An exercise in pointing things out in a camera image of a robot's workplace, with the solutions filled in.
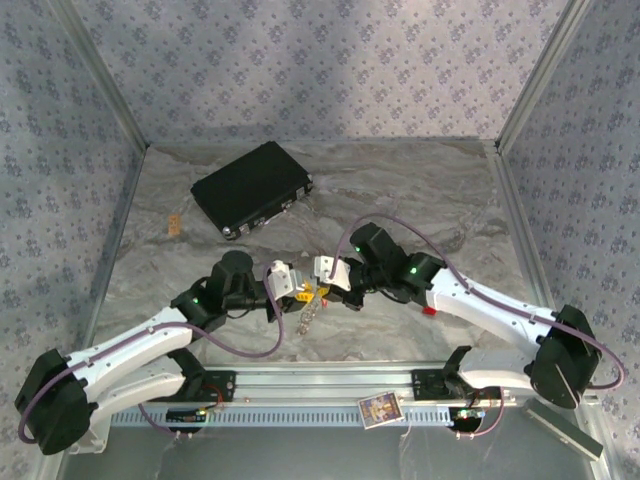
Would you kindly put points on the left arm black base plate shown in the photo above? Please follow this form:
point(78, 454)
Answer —
point(225, 385)

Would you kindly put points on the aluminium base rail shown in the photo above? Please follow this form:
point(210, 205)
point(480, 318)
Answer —
point(325, 382)

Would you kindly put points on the black hard case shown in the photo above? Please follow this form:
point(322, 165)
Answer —
point(250, 185)

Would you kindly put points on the grey plastic bracket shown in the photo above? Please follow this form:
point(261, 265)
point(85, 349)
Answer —
point(97, 442)

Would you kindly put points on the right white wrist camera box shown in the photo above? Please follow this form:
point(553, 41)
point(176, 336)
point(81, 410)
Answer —
point(335, 272)

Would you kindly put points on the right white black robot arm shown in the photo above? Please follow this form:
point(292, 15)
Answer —
point(490, 310)

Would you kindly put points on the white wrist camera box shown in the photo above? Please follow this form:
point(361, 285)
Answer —
point(282, 280)
point(335, 272)

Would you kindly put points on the right black controller board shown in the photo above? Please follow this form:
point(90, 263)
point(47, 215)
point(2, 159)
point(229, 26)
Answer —
point(467, 415)

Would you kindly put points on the red rectangular key tag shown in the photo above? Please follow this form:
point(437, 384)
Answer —
point(429, 311)

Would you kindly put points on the left black controller board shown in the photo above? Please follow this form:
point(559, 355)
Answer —
point(185, 416)

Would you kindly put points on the aluminium frame post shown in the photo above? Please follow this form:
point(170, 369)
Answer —
point(102, 75)
point(541, 75)

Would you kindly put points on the colourful playing card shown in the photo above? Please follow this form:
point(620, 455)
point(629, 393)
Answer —
point(381, 410)

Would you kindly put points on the black controller board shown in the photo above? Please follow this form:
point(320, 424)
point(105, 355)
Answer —
point(467, 415)
point(185, 416)

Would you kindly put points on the grey metal bar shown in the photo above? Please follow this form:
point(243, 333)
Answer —
point(565, 435)

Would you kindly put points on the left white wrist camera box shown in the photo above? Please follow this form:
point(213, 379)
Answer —
point(282, 280)

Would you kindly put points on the aluminium table side rail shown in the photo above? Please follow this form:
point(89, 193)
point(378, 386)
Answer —
point(120, 225)
point(512, 200)

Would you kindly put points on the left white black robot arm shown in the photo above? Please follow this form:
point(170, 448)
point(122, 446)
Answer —
point(135, 340)

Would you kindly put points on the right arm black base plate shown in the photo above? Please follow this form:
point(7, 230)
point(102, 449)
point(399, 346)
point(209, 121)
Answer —
point(425, 385)

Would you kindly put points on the orange sticker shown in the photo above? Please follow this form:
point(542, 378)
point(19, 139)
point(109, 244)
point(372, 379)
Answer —
point(174, 225)

